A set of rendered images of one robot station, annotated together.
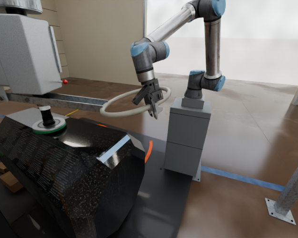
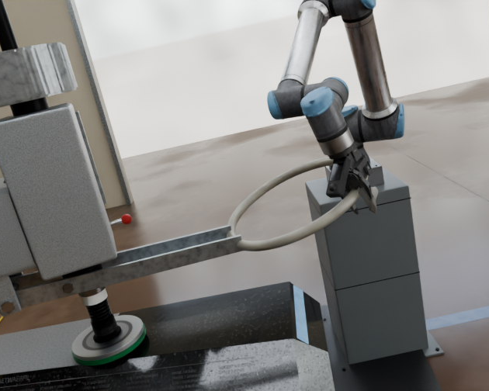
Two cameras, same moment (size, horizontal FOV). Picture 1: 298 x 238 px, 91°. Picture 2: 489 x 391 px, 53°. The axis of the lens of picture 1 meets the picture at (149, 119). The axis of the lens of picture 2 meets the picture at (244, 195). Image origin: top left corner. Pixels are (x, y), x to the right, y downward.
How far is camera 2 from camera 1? 81 cm
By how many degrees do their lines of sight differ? 19
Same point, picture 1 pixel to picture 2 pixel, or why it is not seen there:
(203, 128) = (404, 223)
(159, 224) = not seen: outside the picture
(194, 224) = not seen: outside the picture
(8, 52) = (42, 188)
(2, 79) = (19, 256)
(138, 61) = (327, 121)
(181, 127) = (358, 240)
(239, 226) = not seen: outside the picture
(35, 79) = (103, 226)
